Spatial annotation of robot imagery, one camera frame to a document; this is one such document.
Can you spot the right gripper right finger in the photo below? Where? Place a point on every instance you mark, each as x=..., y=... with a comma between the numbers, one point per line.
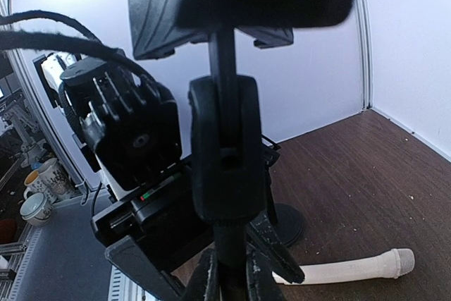
x=260, y=283

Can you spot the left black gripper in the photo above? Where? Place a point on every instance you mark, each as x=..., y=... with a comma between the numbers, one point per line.
x=153, y=230

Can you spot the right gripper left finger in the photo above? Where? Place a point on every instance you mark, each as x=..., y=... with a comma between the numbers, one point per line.
x=203, y=284

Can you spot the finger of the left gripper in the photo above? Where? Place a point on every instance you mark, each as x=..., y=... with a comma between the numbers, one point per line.
x=264, y=239

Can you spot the black mic stand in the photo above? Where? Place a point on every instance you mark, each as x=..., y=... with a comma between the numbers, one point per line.
x=287, y=221
x=227, y=153

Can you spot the white patterned mug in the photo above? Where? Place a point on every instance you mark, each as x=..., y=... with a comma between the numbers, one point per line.
x=56, y=179

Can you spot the white green rimmed cup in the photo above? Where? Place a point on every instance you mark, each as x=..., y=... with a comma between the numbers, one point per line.
x=36, y=210

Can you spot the cream microphone left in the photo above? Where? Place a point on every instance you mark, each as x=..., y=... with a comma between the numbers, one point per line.
x=391, y=264

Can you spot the white mug yellow inside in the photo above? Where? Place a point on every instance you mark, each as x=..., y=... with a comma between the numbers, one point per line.
x=33, y=184

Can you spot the front aluminium rail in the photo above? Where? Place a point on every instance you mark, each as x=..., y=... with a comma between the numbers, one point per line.
x=49, y=268

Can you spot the right aluminium frame post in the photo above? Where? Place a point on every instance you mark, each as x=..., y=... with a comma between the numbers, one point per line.
x=365, y=45

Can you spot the aluminium frame post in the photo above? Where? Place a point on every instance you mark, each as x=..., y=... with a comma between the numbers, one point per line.
x=54, y=126
x=365, y=45

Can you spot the left aluminium frame post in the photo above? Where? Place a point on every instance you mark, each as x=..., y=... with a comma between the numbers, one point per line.
x=54, y=126

